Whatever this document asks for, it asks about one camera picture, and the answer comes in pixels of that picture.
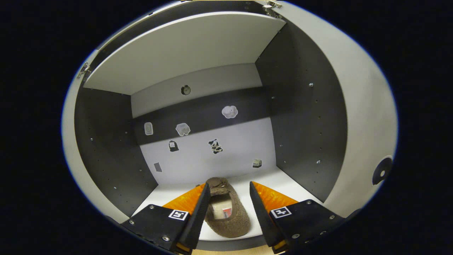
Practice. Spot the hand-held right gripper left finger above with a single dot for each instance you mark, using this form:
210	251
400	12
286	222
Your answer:
198	219

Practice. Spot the brown fuzzy shoe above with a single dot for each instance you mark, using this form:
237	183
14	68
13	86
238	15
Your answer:
226	226

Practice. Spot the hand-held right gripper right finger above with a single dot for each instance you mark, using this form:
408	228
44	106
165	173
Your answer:
262	216

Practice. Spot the white and grey shoe cabinet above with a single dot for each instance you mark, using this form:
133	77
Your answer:
184	49

